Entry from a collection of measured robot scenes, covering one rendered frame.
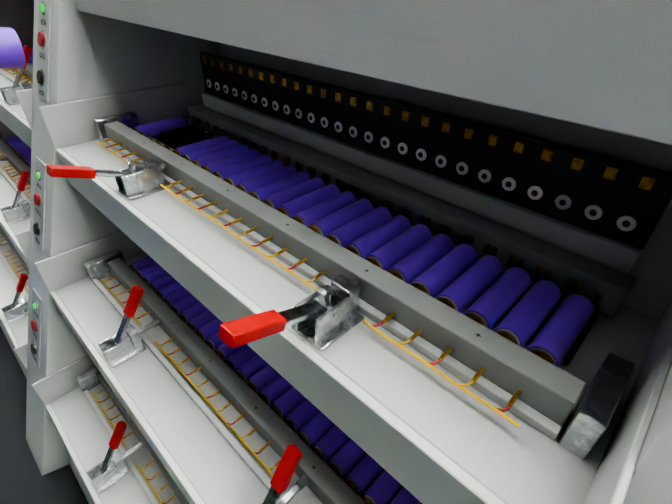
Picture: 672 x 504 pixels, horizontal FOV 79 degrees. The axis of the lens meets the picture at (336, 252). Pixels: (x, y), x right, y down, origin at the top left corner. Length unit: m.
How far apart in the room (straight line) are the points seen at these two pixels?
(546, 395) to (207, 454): 0.31
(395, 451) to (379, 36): 0.21
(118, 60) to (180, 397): 0.42
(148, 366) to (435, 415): 0.37
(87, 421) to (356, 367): 0.57
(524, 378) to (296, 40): 0.23
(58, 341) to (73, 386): 0.09
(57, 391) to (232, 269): 0.52
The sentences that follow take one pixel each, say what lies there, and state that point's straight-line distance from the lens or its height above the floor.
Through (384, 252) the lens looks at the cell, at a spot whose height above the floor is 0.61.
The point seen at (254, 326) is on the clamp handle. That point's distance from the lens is 0.21.
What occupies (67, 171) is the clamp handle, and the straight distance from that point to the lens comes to 0.43.
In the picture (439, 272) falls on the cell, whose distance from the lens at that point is 0.29.
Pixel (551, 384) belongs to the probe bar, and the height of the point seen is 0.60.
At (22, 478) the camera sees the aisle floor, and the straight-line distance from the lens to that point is 0.92.
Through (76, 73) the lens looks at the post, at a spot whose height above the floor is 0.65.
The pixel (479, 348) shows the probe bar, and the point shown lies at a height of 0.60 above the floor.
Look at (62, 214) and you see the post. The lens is 0.65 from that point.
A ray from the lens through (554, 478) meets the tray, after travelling 0.24.
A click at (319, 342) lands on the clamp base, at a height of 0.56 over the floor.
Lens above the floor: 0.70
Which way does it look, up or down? 19 degrees down
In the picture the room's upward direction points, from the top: 16 degrees clockwise
